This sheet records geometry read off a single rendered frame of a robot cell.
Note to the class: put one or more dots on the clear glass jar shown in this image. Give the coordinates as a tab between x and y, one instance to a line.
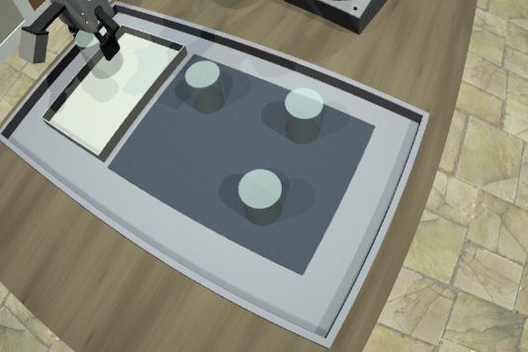
205	87
99	66
260	193
303	112

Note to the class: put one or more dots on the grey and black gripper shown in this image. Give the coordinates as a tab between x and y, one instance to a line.
85	14

